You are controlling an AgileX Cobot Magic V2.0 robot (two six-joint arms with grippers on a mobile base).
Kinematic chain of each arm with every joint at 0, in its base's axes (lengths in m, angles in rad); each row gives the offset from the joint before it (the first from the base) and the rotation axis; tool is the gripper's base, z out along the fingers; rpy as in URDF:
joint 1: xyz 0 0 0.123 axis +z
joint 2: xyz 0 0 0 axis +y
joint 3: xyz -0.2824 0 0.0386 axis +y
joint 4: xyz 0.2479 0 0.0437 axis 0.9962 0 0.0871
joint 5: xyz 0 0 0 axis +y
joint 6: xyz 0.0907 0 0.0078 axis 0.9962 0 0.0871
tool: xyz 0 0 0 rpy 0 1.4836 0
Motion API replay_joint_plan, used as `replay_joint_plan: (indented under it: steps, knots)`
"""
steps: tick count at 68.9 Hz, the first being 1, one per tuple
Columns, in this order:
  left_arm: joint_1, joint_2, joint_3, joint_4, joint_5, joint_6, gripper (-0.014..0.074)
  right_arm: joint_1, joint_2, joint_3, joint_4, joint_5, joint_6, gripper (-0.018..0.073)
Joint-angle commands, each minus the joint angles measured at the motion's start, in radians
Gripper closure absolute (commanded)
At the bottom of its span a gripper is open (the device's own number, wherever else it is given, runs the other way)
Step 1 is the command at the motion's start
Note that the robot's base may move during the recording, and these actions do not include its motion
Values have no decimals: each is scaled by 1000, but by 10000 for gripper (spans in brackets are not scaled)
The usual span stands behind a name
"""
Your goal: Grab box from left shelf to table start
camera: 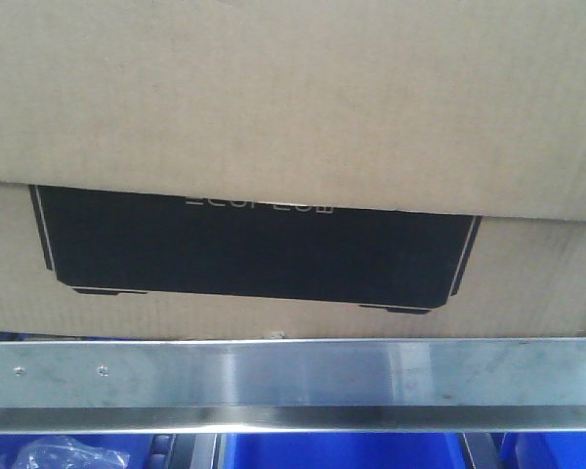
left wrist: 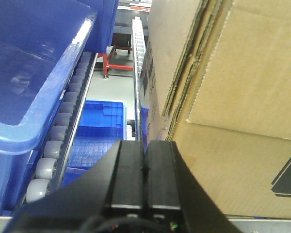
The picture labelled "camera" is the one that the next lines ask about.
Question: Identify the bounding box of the grey shelf upright post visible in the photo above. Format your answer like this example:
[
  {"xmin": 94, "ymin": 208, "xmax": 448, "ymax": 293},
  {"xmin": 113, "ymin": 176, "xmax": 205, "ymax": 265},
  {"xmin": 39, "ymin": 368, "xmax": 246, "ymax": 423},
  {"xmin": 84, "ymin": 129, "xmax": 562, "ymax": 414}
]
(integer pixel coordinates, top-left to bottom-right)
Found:
[
  {"xmin": 146, "ymin": 434, "xmax": 222, "ymax": 469},
  {"xmin": 460, "ymin": 433, "xmax": 503, "ymax": 469}
]

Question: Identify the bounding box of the blue plastic bin middle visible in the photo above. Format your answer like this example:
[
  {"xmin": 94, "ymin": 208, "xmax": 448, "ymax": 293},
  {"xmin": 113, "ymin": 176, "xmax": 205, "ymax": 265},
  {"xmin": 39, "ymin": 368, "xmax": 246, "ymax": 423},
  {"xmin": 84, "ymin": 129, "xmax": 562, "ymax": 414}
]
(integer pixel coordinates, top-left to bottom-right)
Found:
[{"xmin": 222, "ymin": 433, "xmax": 467, "ymax": 468}]

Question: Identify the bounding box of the grey shelf upright post right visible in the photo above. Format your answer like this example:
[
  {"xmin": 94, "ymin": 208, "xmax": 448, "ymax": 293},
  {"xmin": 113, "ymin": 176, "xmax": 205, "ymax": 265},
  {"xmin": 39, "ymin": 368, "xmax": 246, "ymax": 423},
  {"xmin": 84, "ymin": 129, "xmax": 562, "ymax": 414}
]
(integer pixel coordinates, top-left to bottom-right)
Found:
[{"xmin": 460, "ymin": 433, "xmax": 503, "ymax": 469}]

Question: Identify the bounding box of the grey shelf upright post left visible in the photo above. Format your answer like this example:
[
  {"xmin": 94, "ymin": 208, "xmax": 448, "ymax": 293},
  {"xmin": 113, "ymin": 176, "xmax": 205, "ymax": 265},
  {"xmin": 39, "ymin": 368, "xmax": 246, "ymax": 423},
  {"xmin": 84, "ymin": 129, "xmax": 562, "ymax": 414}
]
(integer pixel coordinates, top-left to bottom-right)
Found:
[{"xmin": 146, "ymin": 434, "xmax": 222, "ymax": 469}]

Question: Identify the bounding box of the blue plastic bin left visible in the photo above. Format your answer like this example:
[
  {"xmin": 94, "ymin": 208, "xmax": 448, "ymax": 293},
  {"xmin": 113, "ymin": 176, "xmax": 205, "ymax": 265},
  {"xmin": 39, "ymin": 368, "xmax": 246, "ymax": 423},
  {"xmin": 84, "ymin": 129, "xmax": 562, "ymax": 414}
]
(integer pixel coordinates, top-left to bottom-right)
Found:
[{"xmin": 0, "ymin": 434, "xmax": 153, "ymax": 468}]

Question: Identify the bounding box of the blue plastic bin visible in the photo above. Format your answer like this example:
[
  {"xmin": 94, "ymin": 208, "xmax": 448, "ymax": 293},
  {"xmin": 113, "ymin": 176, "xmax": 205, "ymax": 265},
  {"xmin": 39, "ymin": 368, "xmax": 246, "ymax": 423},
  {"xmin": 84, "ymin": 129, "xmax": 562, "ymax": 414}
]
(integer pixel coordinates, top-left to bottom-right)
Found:
[
  {"xmin": 499, "ymin": 432, "xmax": 586, "ymax": 469},
  {"xmin": 222, "ymin": 433, "xmax": 467, "ymax": 468},
  {"xmin": 0, "ymin": 434, "xmax": 153, "ymax": 468}
]

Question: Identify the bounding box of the metal shelf front rail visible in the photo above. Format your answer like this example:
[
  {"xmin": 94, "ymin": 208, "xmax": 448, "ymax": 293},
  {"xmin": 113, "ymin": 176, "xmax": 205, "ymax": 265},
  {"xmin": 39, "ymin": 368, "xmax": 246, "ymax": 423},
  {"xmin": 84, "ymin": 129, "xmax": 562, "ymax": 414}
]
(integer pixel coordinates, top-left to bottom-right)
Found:
[{"xmin": 0, "ymin": 338, "xmax": 586, "ymax": 434}]

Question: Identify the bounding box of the clear plastic bag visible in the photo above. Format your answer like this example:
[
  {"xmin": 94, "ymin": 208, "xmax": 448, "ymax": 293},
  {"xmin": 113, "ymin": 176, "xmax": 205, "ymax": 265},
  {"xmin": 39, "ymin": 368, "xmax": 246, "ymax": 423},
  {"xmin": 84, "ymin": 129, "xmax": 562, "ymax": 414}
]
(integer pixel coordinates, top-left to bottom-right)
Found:
[{"xmin": 12, "ymin": 436, "xmax": 131, "ymax": 469}]

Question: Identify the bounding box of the blue plastic bin right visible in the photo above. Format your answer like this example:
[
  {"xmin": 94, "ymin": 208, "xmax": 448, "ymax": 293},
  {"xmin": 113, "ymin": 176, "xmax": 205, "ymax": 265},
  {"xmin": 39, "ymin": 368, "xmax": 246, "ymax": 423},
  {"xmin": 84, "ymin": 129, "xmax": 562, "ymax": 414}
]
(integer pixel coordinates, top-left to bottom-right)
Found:
[{"xmin": 499, "ymin": 432, "xmax": 586, "ymax": 469}]

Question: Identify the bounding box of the brown cardboard box black print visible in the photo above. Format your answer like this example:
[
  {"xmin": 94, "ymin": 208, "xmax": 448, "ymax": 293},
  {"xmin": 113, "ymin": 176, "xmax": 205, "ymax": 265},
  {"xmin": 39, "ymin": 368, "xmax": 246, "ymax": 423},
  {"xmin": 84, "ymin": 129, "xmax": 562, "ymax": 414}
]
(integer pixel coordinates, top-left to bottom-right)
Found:
[{"xmin": 0, "ymin": 1, "xmax": 586, "ymax": 340}]

